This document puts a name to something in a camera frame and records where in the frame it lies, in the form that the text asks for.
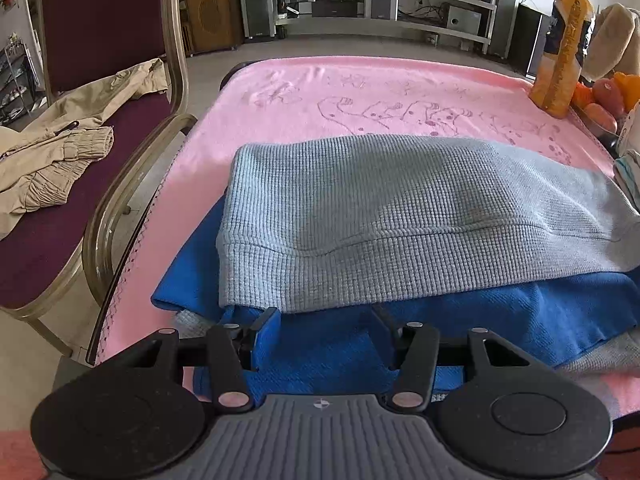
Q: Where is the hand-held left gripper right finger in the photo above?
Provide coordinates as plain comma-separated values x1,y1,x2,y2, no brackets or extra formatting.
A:
371,302,534,414

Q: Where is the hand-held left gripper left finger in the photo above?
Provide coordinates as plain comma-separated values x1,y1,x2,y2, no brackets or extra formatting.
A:
102,306,281,414

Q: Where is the blue garment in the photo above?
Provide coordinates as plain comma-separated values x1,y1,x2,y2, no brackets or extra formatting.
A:
151,195,640,403

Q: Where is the light grey waffle sweater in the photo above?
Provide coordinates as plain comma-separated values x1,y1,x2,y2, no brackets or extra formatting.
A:
170,135,640,376

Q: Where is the pink printed towel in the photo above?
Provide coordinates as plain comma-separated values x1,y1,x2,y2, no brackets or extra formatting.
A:
95,56,640,421

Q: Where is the black table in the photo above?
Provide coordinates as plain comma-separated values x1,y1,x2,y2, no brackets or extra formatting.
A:
219,60,261,92

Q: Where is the beige jacket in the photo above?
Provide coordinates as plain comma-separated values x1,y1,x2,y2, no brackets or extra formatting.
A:
0,57,170,241

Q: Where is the folded white green cloth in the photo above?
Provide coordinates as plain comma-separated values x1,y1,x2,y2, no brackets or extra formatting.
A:
612,152,640,211

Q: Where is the pink red apple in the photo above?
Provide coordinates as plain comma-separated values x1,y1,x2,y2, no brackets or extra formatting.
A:
584,103,618,133

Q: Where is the small orange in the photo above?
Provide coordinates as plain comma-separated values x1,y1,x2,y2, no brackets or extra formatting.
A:
572,82,596,108

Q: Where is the orange juice bottle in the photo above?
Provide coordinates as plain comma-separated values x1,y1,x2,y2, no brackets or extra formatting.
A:
529,0,596,120

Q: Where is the white tumbler green lid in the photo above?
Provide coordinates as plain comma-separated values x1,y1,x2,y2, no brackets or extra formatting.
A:
616,102,640,158

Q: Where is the silver television stand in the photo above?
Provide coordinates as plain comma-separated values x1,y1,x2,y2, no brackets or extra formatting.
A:
270,0,498,53

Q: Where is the wooden cabinet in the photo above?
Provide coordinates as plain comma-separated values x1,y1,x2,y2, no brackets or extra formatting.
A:
179,0,246,57

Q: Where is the grey subwoofer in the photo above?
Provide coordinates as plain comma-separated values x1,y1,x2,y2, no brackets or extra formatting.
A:
445,5,482,35

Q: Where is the black router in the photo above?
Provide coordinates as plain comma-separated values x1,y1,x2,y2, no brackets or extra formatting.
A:
311,0,363,18

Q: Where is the black drawer cabinet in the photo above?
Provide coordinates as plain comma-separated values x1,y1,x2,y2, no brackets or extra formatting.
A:
510,2,556,78

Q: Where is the small grey speaker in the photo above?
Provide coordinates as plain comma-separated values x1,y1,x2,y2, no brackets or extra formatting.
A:
365,0,400,21

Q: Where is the large orange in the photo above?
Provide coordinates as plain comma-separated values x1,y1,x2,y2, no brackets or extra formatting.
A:
612,72,640,111

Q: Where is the metal shoe rack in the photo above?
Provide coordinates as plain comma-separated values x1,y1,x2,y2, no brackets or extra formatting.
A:
0,35,38,126

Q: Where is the beige towel on chair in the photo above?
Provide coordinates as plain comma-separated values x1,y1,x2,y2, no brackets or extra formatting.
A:
582,2,640,83

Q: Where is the white framed mirror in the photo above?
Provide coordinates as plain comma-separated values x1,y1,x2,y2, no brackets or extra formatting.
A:
24,0,46,91

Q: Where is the maroon banquet chair gold frame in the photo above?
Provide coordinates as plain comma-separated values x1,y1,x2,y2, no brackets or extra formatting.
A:
0,0,198,358

